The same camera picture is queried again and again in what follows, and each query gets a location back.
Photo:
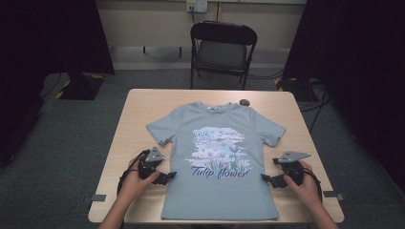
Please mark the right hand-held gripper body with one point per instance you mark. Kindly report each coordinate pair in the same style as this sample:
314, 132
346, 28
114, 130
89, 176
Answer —
294, 170

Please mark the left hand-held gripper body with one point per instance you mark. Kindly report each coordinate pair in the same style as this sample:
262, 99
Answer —
147, 165

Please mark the light blue printed t-shirt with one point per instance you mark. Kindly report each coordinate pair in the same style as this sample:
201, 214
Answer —
219, 197

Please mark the person's left hand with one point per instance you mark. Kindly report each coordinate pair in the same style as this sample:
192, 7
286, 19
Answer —
135, 184

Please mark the person's right hand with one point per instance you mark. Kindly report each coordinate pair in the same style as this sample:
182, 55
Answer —
305, 191

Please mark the grey tape strip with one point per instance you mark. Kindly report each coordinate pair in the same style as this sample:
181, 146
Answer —
98, 197
331, 194

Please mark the small dark round object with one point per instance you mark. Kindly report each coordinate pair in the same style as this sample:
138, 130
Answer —
244, 102

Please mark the black stand base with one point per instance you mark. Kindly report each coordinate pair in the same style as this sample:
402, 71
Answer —
79, 87
296, 90

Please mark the black curtain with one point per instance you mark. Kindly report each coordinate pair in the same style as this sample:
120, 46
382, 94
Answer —
47, 38
359, 63

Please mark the black folding chair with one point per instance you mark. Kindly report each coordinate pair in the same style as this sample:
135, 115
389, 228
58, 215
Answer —
223, 33

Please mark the white wall outlet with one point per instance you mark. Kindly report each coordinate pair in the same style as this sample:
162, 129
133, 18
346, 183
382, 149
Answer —
200, 5

